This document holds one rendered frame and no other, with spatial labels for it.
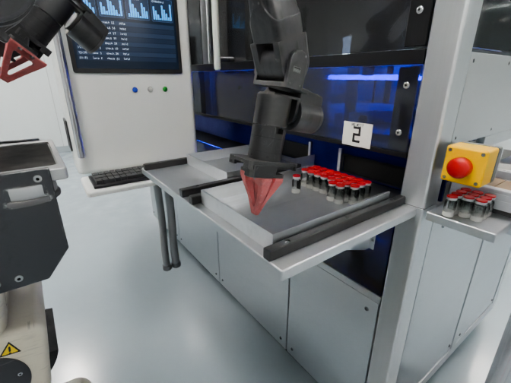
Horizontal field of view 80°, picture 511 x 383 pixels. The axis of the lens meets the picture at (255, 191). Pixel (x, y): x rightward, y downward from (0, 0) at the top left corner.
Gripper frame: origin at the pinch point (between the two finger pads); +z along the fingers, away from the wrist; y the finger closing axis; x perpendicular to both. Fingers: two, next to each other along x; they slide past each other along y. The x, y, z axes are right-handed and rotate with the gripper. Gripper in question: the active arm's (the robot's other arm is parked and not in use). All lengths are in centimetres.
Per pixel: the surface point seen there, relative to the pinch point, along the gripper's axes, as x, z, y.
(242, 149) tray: 54, -4, 33
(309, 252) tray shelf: -9.3, 4.8, 5.4
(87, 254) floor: 178, 93, 4
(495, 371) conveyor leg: -30, 36, 60
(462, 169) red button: -18.9, -12.6, 31.6
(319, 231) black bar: -7.6, 2.0, 9.1
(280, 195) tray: 13.0, 1.7, 18.1
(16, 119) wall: 545, 41, -35
